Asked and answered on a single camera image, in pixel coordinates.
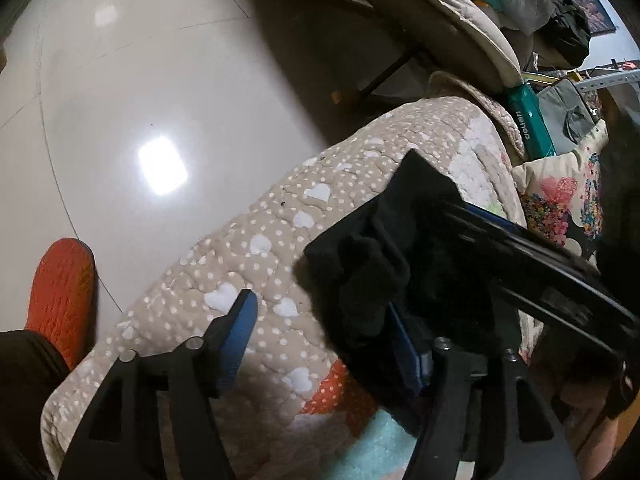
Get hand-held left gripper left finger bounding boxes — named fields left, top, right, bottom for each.
left=57, top=289, right=259, bottom=480

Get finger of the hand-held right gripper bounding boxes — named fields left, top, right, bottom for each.
left=439, top=200, right=602, bottom=282
left=492, top=278, right=639, bottom=352

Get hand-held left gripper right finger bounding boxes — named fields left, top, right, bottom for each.
left=386, top=304, right=584, bottom=480

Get black pants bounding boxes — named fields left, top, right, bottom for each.
left=304, top=149, right=506, bottom=438

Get floral print pillow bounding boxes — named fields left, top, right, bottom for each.
left=511, top=127, right=610, bottom=261

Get beige heart print quilt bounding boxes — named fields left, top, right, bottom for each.
left=40, top=96, right=531, bottom=480

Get dark cloth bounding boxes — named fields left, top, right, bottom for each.
left=597, top=105, right=640, bottom=273

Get green cardboard box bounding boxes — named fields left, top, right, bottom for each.
left=505, top=82, right=557, bottom=158

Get grey bag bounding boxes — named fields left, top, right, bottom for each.
left=536, top=77, right=601, bottom=153

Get round quilted seat pad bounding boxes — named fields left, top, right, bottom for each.
left=429, top=70, right=527, bottom=157

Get orange slipper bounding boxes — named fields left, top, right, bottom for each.
left=24, top=238, right=97, bottom=372

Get white metal rack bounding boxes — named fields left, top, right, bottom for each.
left=575, top=60, right=640, bottom=95

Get person's leg in dark trousers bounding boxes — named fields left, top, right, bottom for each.
left=0, top=329, right=72, bottom=480

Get dark green garment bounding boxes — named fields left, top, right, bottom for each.
left=537, top=0, right=593, bottom=67

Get beige cushioned chair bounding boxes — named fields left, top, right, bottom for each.
left=152, top=0, right=522, bottom=107

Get wall poster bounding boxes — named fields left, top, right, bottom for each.
left=567, top=0, right=618, bottom=36

